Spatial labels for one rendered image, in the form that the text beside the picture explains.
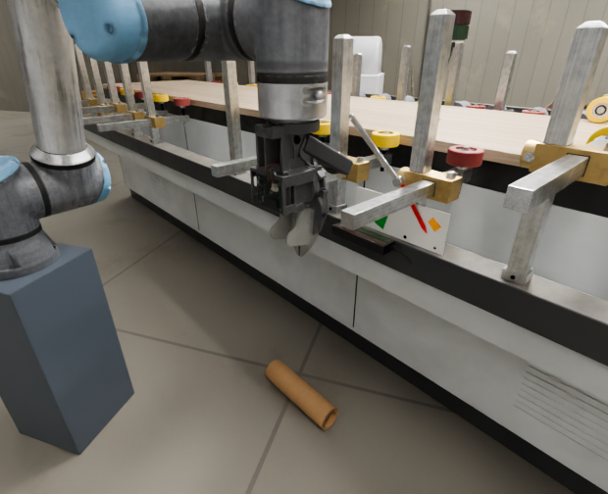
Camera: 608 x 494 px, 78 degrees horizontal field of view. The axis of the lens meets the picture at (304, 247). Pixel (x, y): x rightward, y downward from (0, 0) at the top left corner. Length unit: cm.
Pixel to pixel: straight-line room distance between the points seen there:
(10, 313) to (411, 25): 580
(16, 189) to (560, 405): 148
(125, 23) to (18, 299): 81
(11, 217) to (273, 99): 82
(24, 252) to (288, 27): 91
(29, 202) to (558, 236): 128
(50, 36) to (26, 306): 63
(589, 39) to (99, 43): 66
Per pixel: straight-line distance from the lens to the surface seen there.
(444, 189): 85
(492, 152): 103
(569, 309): 83
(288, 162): 51
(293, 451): 133
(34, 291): 116
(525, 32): 629
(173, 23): 50
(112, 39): 47
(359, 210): 67
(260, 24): 50
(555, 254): 106
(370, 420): 141
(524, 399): 129
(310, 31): 48
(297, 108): 48
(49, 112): 112
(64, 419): 138
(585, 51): 76
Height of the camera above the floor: 111
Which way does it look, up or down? 27 degrees down
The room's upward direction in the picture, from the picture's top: straight up
